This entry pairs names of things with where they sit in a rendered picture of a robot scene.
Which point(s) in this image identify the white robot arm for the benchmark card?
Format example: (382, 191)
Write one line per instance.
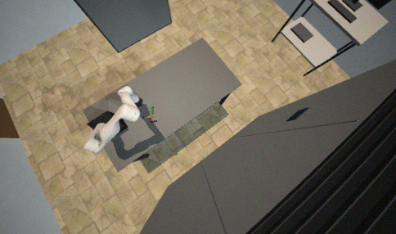
(128, 111)

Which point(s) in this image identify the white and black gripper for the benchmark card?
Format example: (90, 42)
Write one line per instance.
(138, 101)

